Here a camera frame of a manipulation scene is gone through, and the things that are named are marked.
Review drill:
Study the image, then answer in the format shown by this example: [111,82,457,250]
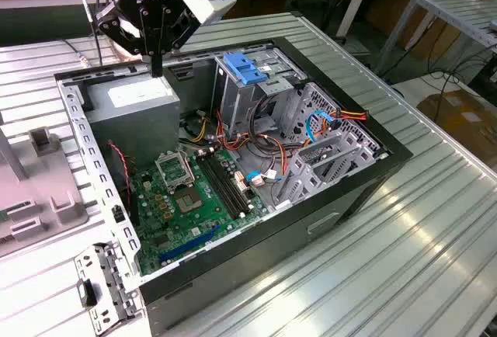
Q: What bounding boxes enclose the silver expansion slot bracket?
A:
[73,241,143,334]

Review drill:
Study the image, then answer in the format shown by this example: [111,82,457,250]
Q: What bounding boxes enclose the green motherboard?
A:
[127,146,273,276]

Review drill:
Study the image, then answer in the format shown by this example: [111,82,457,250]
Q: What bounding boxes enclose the red yellow power wire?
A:
[332,106,369,130]

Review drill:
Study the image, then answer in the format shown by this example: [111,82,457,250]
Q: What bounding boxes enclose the blue expansion slot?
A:
[157,224,223,265]

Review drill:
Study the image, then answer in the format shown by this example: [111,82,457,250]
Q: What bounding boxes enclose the CPU socket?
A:
[172,185,207,214]

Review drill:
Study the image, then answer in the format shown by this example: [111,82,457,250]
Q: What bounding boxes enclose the blue plastic drive latch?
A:
[223,53,269,86]

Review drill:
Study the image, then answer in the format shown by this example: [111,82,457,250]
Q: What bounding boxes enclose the black RAM slot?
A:
[195,153,242,221]
[204,149,252,217]

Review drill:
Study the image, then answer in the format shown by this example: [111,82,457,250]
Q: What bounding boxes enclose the silver optical drive cage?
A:
[211,47,308,141]

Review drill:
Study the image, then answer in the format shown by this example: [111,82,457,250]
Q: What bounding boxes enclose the red black fan wire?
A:
[106,141,133,200]

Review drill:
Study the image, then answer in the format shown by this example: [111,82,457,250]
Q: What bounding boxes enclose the large flat cardboard box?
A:
[417,88,497,159]

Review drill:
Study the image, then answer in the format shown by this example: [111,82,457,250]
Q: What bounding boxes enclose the short blue data wire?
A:
[245,171,266,187]

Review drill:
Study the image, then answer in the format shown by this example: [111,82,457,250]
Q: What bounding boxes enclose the grey power supply unit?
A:
[83,72,182,168]

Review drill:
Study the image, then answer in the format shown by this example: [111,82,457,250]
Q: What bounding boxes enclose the black open PC case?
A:
[53,36,415,334]

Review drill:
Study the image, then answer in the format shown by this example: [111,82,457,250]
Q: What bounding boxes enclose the black blue bracket latch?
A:
[76,278,99,307]

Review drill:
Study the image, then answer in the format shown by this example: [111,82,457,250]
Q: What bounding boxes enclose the black orange wire bundle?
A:
[214,94,297,183]

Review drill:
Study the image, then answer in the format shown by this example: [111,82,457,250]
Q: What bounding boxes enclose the yellow black power wires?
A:
[191,110,214,144]

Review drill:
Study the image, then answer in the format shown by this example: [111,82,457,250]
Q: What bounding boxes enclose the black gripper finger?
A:
[157,5,200,78]
[96,0,158,78]

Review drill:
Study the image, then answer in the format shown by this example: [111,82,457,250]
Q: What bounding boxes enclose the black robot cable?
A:
[71,0,108,69]

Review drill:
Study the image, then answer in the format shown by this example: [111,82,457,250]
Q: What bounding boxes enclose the grey parts rack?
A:
[0,110,94,259]

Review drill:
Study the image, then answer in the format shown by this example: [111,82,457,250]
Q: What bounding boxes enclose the metal socket cover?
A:
[154,150,196,194]

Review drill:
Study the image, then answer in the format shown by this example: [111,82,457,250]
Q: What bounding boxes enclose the silver perforated disk bay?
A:
[271,82,384,214]

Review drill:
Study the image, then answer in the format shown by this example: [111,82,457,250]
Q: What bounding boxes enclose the black case fan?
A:
[106,141,137,226]

